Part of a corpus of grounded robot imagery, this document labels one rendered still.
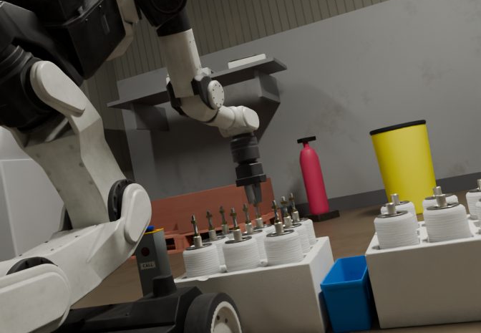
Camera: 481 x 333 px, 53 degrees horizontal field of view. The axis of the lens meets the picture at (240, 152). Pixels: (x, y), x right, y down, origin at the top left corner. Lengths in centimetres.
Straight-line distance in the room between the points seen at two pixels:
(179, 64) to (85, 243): 51
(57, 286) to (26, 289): 7
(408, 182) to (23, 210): 272
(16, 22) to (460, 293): 108
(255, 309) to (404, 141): 202
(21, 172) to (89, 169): 291
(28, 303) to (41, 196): 326
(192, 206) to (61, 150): 240
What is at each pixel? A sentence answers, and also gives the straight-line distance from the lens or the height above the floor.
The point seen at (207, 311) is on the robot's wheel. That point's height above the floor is 18.
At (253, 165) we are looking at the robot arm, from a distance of 151.
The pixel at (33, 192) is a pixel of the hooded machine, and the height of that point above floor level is 64.
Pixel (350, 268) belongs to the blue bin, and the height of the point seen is 9.
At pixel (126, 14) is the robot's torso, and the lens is 126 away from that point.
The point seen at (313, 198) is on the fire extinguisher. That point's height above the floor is 18.
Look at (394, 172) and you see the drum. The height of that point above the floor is 27.
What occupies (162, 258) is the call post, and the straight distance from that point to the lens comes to 147.
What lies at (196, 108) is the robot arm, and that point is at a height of 62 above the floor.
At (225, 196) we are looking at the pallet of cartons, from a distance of 333.
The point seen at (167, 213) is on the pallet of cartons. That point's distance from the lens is 396.
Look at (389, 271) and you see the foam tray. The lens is 122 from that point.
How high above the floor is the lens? 41
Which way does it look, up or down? 3 degrees up
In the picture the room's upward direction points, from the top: 11 degrees counter-clockwise
